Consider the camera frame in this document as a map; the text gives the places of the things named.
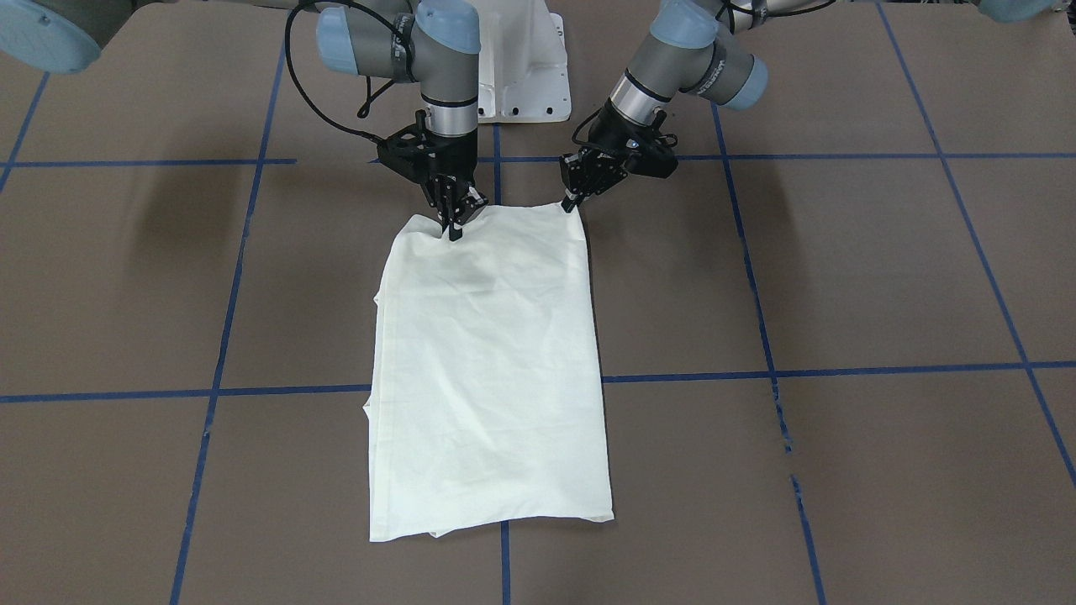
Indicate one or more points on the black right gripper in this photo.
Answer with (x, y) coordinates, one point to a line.
(451, 158)

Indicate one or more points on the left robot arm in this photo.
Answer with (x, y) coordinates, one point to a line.
(882, 82)

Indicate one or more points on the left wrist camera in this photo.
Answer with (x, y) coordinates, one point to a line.
(652, 157)

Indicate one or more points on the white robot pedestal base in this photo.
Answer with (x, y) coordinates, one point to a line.
(523, 64)

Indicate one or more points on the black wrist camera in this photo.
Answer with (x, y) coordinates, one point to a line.
(405, 154)

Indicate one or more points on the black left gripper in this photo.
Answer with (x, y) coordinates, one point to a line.
(610, 134)

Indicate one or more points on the cream long-sleeve cat shirt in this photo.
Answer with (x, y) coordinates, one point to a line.
(486, 401)

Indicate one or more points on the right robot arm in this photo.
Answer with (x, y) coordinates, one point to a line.
(432, 44)

